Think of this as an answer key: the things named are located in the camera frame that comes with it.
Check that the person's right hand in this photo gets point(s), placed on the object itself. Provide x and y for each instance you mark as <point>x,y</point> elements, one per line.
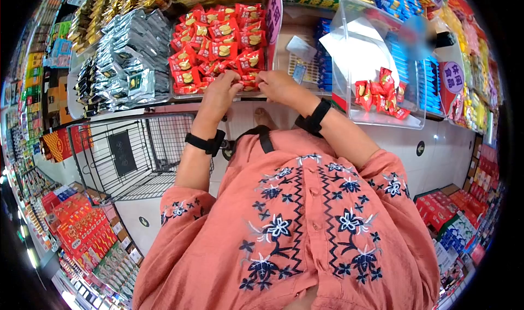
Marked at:
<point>286,89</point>

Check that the person's left hand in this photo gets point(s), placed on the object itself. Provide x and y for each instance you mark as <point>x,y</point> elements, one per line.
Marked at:
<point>215,103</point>

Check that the person's left fingers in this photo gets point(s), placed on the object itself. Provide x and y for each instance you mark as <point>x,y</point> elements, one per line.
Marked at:
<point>231,82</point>

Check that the person's right fingers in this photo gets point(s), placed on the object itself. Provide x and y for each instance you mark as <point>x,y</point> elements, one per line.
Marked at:
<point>268,80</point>

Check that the red snack packet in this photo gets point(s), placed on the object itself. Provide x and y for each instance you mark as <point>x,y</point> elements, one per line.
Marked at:
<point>249,85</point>

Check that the person's legs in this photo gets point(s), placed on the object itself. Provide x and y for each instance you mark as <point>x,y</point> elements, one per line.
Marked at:
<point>264,118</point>

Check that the black wrist band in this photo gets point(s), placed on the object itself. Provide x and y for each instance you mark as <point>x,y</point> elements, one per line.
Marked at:
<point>314,117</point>
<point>204,143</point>

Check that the clear plastic bin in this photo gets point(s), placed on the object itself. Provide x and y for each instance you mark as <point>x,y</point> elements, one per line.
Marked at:
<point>364,56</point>

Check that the full shop shelf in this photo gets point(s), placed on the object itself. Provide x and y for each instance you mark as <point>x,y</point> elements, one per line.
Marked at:
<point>458,220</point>
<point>135,52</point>
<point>77,232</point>

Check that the person's body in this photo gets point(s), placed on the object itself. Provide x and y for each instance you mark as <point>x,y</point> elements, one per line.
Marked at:
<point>294,236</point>

